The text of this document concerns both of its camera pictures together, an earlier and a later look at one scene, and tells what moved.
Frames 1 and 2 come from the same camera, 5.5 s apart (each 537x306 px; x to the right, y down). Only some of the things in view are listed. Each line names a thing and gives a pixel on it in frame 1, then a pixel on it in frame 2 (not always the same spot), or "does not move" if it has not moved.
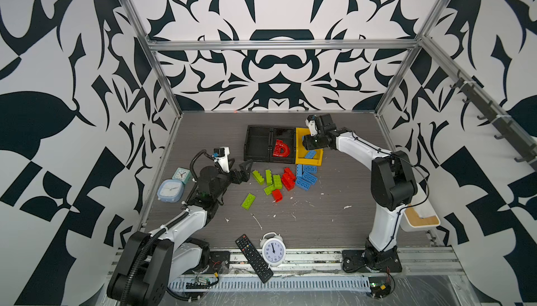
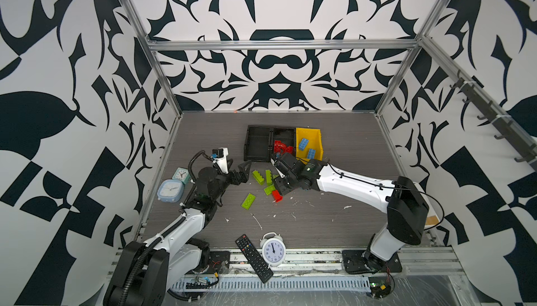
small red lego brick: x=277 y=195 does not move
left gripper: x=242 y=175 does not move
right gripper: x=308 y=142 -> x=277 y=182
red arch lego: x=281 y=149 does not move
